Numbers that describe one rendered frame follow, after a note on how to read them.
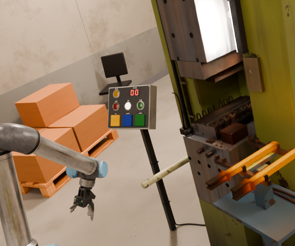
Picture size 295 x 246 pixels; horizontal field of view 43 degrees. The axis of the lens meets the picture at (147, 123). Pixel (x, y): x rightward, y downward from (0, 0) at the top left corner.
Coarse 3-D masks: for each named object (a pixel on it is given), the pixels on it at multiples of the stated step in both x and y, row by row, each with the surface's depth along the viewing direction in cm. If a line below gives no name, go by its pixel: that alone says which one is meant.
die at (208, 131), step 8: (240, 96) 236; (248, 96) 230; (232, 104) 225; (216, 112) 220; (240, 112) 211; (200, 120) 219; (208, 120) 211; (216, 120) 208; (232, 120) 208; (248, 120) 215; (200, 128) 213; (208, 128) 207; (216, 128) 203; (208, 136) 210; (216, 136) 204
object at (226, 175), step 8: (272, 144) 165; (256, 152) 162; (264, 152) 162; (248, 160) 158; (256, 160) 160; (232, 168) 156; (240, 168) 156; (216, 176) 153; (224, 176) 152; (208, 184) 150; (216, 184) 152
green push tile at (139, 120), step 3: (138, 114) 237; (141, 114) 235; (144, 114) 234; (135, 117) 238; (138, 117) 236; (141, 117) 235; (144, 117) 234; (135, 120) 238; (138, 120) 236; (141, 120) 235; (144, 120) 234; (135, 123) 237; (138, 123) 236; (141, 123) 235; (144, 123) 234
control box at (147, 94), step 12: (108, 96) 252; (120, 96) 247; (132, 96) 241; (144, 96) 236; (156, 96) 240; (108, 108) 252; (120, 108) 246; (132, 108) 240; (144, 108) 235; (108, 120) 251; (120, 120) 245; (132, 120) 240
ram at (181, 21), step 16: (160, 0) 193; (176, 0) 183; (192, 0) 173; (208, 0) 177; (224, 0) 182; (176, 16) 188; (192, 16) 178; (208, 16) 179; (224, 16) 184; (176, 32) 193; (192, 32) 183; (208, 32) 180; (224, 32) 186; (176, 48) 199; (192, 48) 188; (208, 48) 182; (224, 48) 188
